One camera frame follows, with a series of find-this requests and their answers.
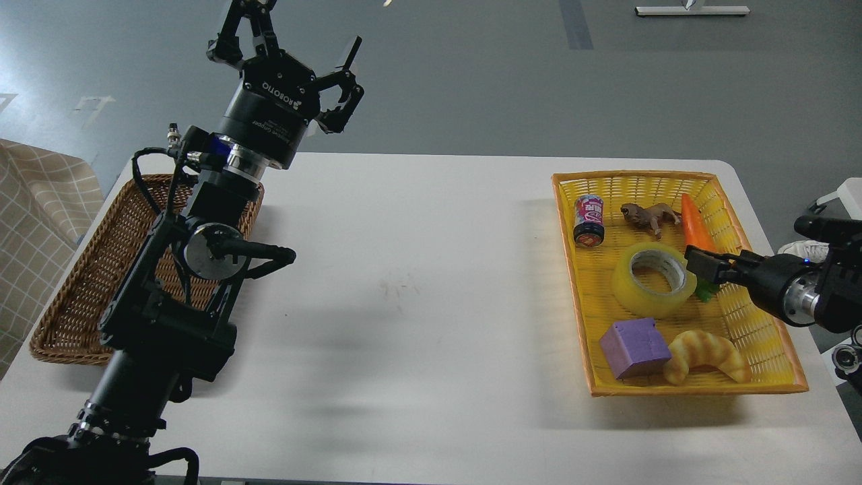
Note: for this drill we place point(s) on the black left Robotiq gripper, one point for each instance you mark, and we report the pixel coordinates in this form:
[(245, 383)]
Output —
[(269, 111)]

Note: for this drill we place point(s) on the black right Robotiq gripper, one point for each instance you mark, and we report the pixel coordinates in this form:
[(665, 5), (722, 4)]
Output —
[(784, 285)]

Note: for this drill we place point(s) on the yellow tape roll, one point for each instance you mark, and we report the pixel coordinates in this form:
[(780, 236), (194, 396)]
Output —
[(651, 280)]

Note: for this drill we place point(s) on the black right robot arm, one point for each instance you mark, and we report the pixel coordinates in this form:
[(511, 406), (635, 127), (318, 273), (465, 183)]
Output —
[(838, 308)]

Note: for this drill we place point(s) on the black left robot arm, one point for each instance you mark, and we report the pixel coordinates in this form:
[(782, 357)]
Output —
[(168, 322)]

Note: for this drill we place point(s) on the orange toy carrot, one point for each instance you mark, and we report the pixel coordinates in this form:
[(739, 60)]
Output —
[(696, 234)]

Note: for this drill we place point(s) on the toy croissant bread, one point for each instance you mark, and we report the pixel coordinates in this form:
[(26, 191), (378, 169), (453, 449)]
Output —
[(699, 348)]

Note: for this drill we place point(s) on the brown toy animal figure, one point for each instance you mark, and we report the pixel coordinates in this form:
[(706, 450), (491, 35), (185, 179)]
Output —
[(650, 217)]

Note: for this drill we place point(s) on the yellow plastic basket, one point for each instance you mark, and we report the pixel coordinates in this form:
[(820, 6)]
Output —
[(762, 340)]

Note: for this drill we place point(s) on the white sneaker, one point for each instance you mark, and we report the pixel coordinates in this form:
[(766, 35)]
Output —
[(811, 250)]

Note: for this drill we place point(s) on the purple foam cube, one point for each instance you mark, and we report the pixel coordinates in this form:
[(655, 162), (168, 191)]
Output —
[(634, 348)]

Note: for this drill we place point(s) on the small drink can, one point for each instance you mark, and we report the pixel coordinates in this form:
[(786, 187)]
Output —
[(589, 229)]

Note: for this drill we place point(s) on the beige checkered cloth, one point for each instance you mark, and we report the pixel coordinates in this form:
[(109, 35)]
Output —
[(48, 201)]

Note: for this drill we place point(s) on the white metal floor bar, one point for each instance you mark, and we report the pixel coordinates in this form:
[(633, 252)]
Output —
[(691, 8)]

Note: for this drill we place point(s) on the brown wicker basket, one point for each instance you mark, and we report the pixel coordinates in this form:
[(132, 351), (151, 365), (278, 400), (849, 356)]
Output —
[(68, 333)]

